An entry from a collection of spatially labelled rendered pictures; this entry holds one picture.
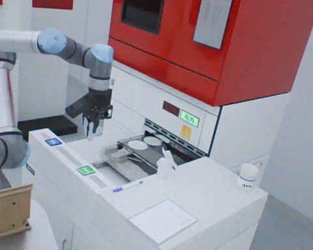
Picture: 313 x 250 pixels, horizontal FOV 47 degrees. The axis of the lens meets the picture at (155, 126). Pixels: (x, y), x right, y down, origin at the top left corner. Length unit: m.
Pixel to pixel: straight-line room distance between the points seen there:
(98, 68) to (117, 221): 0.53
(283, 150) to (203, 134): 1.58
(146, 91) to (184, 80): 0.33
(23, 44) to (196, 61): 0.75
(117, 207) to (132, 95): 0.92
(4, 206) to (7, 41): 0.55
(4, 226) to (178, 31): 1.08
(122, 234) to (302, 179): 2.18
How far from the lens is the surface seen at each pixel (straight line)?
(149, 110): 1.96
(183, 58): 1.69
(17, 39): 1.30
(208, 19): 1.60
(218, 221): 1.33
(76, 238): 1.57
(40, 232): 1.38
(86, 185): 1.39
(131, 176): 1.61
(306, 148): 3.14
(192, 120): 1.75
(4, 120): 1.46
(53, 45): 1.19
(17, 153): 1.42
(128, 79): 2.07
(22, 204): 1.32
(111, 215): 1.30
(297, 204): 3.31
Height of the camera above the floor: 1.73
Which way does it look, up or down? 23 degrees down
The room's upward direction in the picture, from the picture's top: 11 degrees clockwise
